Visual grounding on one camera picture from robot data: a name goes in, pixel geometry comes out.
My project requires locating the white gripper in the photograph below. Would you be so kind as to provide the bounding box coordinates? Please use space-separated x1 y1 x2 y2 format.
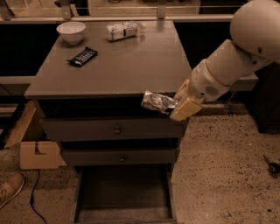
170 59 229 122

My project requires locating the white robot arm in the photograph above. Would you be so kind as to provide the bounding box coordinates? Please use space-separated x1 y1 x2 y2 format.
170 0 280 121

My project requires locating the grey middle drawer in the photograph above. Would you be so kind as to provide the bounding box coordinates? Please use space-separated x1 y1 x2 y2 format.
62 148 180 166

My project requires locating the grey top drawer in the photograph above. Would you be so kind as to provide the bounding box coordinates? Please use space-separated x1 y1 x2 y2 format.
40 118 188 142

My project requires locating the grey drawer cabinet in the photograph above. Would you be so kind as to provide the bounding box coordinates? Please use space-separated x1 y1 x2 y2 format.
24 19 193 224

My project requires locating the grey open bottom drawer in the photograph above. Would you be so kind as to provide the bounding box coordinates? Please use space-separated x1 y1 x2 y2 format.
69 164 179 224

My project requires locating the grey metal railing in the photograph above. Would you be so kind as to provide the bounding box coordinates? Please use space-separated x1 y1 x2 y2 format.
0 0 249 95

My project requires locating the clear plastic water bottle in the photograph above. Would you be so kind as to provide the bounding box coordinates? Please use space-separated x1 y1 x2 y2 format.
106 21 146 41

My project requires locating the black tool on floor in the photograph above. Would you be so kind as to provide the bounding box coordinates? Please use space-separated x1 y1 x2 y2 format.
263 155 280 174

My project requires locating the dark blue snack bar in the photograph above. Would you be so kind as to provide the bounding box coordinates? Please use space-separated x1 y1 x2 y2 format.
68 46 98 67

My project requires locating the white ceramic bowl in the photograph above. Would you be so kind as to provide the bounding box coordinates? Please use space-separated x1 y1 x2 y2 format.
56 21 86 45

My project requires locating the wooden box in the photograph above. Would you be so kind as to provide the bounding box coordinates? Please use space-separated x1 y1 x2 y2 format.
4 101 66 170

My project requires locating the tan sneaker shoe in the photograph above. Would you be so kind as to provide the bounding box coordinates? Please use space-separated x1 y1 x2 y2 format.
0 173 25 209

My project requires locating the black floor cable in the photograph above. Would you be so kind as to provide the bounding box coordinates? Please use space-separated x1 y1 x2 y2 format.
30 169 48 224

